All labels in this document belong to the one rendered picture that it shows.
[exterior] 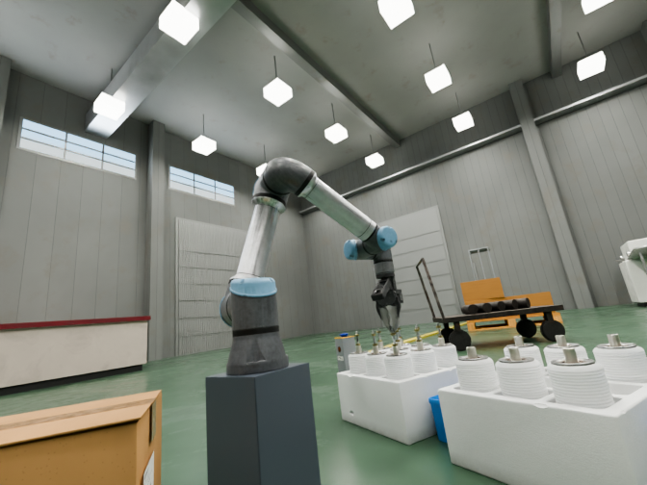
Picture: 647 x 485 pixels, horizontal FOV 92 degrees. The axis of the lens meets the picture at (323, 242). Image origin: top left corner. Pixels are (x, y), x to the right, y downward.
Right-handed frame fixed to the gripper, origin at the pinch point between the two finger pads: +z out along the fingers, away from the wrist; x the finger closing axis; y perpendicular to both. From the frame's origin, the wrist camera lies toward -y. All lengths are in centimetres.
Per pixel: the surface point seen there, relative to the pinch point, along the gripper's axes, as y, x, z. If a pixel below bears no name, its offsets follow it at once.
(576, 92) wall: 851, -254, -498
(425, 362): 6.9, -7.7, 12.9
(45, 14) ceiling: 14, 554, -585
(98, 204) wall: 181, 731, -324
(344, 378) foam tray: 5.8, 26.2, 18.0
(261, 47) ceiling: 305, 314, -586
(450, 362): 17.6, -13.6, 14.9
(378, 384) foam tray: -4.8, 6.0, 17.9
